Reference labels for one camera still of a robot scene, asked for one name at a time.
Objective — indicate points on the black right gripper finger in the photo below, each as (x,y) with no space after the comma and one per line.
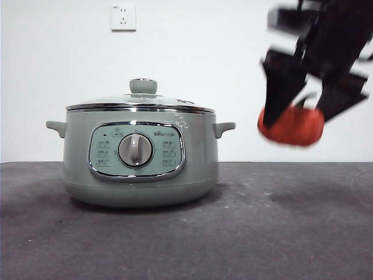
(341,93)
(281,84)

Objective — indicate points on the orange pumpkin with green stem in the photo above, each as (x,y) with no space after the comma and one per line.
(300,128)

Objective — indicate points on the glass lid with green knob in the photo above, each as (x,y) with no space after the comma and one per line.
(142,87)

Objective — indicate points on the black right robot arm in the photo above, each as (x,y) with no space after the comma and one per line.
(335,35)

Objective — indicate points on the pale green electric cooking pot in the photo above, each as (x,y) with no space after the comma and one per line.
(78,163)

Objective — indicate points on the white wall socket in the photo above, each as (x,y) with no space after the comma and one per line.
(123,17)

